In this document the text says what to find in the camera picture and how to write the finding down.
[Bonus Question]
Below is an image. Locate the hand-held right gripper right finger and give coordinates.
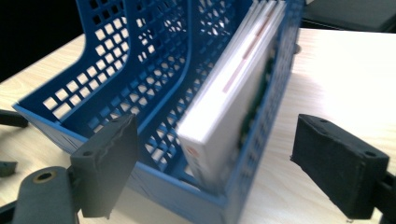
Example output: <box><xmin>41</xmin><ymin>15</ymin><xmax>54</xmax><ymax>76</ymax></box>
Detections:
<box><xmin>290</xmin><ymin>113</ymin><xmax>390</xmax><ymax>220</ymax></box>

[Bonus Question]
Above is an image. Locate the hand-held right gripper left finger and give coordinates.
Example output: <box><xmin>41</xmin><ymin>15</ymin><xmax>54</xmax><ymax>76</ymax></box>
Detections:
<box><xmin>69</xmin><ymin>113</ymin><xmax>139</xmax><ymax>219</ymax></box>

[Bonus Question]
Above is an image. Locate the picture book with green leaf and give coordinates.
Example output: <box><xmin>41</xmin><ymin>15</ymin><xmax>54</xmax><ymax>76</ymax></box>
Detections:
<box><xmin>175</xmin><ymin>0</ymin><xmax>288</xmax><ymax>193</ymax></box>

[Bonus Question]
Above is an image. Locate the blue plastic file rack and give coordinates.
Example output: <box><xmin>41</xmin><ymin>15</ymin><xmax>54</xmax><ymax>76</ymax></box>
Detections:
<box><xmin>12</xmin><ymin>0</ymin><xmax>305</xmax><ymax>224</ymax></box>

